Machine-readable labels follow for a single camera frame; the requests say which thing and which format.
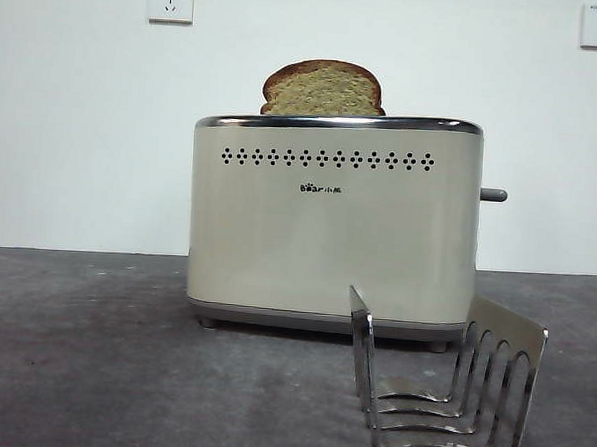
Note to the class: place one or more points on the grey toaster lever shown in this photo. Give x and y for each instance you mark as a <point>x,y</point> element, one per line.
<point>495,196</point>

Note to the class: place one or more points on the brown-crusted bread slice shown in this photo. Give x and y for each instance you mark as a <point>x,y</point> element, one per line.
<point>323,92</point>

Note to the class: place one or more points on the cream steel toaster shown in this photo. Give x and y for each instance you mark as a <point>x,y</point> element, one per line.
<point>327,245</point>

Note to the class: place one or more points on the steel toast rack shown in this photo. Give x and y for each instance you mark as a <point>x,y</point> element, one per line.
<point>418,420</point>

